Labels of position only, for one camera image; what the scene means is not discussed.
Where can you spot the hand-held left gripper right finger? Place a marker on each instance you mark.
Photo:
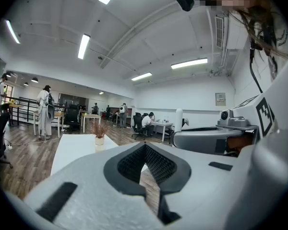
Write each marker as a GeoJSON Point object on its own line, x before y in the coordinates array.
{"type": "Point", "coordinates": [201, 188]}

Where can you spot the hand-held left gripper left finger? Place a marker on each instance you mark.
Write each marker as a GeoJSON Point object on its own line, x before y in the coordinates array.
{"type": "Point", "coordinates": [91, 188]}

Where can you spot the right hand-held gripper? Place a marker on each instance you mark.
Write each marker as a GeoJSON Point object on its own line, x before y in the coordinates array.
{"type": "Point", "coordinates": [201, 138]}

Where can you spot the white office desk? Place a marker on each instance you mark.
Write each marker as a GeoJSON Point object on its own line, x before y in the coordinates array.
{"type": "Point", "coordinates": [162, 126]}

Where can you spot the black office chair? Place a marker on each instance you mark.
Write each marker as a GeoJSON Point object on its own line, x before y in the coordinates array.
{"type": "Point", "coordinates": [137, 126]}
{"type": "Point", "coordinates": [72, 117]}
{"type": "Point", "coordinates": [0, 138]}

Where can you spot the low white table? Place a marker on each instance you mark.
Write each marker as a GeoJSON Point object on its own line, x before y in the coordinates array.
{"type": "Point", "coordinates": [72, 150]}

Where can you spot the dried plant in white vase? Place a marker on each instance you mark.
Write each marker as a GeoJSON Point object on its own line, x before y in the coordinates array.
{"type": "Point", "coordinates": [99, 134]}

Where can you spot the white legged table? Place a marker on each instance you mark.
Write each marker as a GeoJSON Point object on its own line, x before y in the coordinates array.
{"type": "Point", "coordinates": [91, 118]}

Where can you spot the wooden top table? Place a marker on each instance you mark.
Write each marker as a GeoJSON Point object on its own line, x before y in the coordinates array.
{"type": "Point", "coordinates": [58, 118]}

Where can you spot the black metal railing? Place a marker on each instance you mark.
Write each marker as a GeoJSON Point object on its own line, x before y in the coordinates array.
{"type": "Point", "coordinates": [30, 106]}

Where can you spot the round wooden high table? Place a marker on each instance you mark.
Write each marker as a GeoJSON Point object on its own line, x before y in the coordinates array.
{"type": "Point", "coordinates": [14, 109]}

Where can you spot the person's white shirt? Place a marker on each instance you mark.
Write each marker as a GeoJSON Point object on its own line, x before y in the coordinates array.
{"type": "Point", "coordinates": [282, 36]}

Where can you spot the grey wall panel box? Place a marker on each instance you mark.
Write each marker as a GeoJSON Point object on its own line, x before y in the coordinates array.
{"type": "Point", "coordinates": [220, 99]}

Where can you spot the white wall air conditioner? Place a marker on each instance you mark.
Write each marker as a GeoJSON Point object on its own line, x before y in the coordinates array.
{"type": "Point", "coordinates": [230, 31]}

